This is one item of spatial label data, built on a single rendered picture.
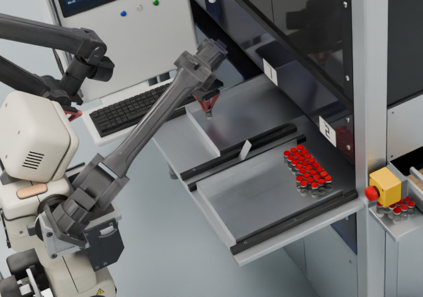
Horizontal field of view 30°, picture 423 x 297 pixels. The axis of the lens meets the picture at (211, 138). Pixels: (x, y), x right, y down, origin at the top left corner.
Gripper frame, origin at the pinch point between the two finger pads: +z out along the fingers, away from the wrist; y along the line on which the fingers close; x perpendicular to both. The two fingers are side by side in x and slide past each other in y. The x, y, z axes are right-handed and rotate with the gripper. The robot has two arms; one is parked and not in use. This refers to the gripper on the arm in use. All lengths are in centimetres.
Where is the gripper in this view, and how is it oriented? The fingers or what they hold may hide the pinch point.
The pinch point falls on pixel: (207, 107)
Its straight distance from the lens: 256.1
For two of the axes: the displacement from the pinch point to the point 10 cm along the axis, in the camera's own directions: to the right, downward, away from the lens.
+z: 0.7, 7.4, 6.7
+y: 7.4, -4.9, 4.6
